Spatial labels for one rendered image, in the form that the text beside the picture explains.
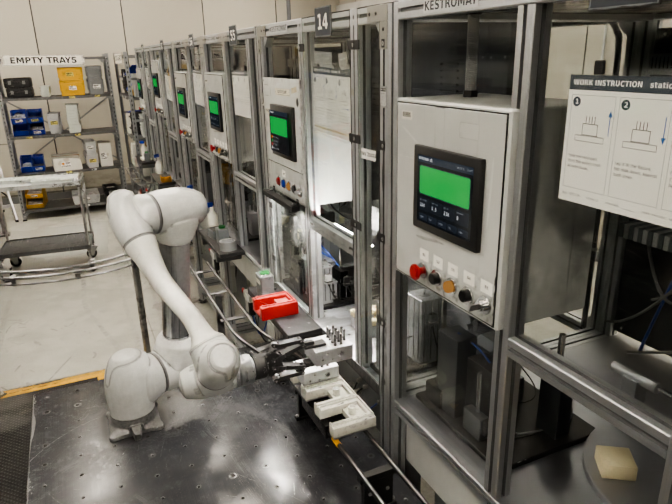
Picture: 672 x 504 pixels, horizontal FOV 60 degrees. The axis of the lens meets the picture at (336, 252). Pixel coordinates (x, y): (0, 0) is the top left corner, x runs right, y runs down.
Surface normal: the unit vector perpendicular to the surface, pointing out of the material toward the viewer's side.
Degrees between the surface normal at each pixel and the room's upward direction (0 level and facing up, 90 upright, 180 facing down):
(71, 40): 90
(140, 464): 0
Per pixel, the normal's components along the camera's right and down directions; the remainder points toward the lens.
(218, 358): 0.38, -0.28
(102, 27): 0.42, 0.29
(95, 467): -0.03, -0.95
